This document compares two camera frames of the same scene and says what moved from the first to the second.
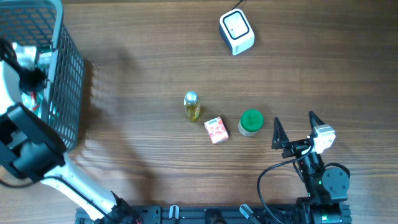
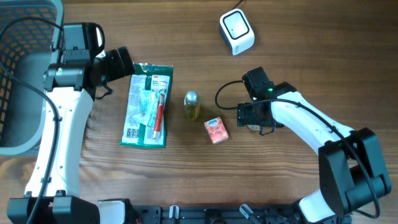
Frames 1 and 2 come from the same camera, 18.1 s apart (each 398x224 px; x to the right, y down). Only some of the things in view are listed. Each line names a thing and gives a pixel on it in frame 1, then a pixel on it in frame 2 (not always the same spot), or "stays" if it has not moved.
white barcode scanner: x=236 y=32 stays
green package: x=30 y=56 → x=145 y=121
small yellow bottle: x=192 y=106 stays
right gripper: x=280 y=139 → x=244 y=116
